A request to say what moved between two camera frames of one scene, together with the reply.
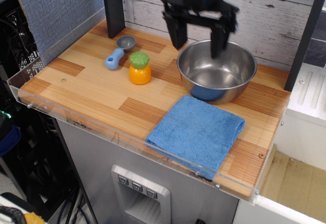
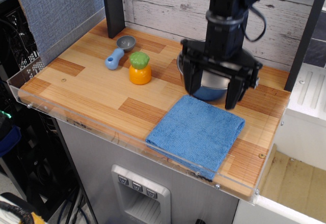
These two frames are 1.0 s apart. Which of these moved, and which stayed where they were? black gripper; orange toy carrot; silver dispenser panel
Moved: black gripper
Stayed: orange toy carrot; silver dispenser panel
